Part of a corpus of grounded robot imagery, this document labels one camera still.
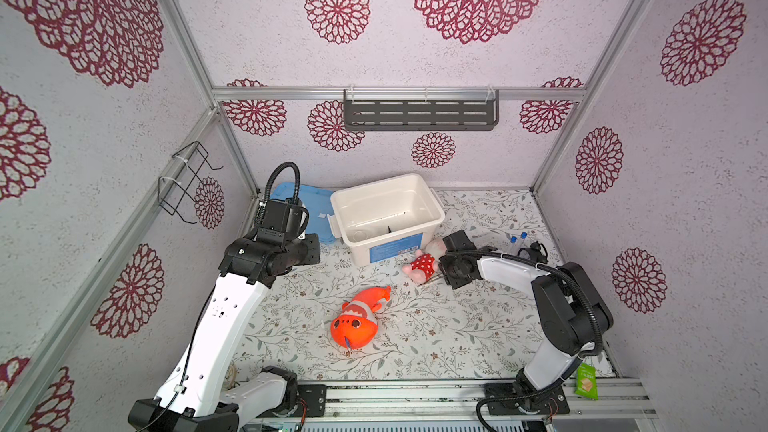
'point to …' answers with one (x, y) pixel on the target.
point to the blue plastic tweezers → (389, 230)
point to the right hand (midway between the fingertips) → (438, 264)
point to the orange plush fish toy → (357, 325)
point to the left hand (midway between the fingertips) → (309, 252)
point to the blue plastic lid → (316, 200)
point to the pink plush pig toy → (425, 263)
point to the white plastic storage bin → (386, 219)
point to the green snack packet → (586, 384)
